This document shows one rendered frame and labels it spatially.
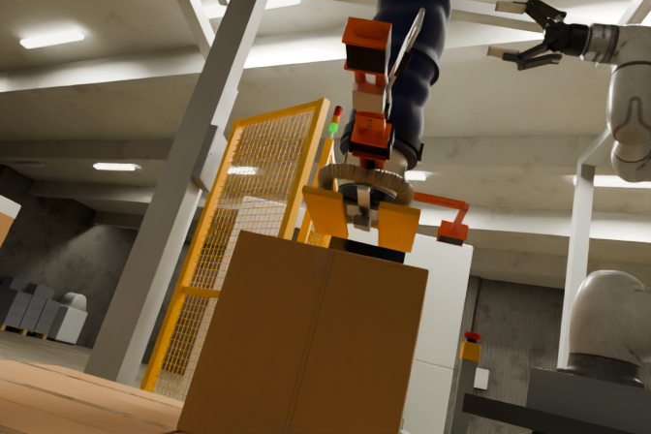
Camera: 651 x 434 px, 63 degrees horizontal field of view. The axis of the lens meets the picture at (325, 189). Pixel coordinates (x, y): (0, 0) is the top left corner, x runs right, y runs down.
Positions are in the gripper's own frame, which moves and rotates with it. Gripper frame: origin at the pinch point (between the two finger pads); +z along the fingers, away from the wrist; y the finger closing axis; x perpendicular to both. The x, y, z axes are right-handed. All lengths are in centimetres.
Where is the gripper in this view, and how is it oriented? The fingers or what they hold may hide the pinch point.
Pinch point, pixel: (496, 28)
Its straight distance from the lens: 141.7
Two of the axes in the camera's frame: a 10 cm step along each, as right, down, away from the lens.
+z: -9.6, -2.0, 1.8
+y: -2.5, 9.1, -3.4
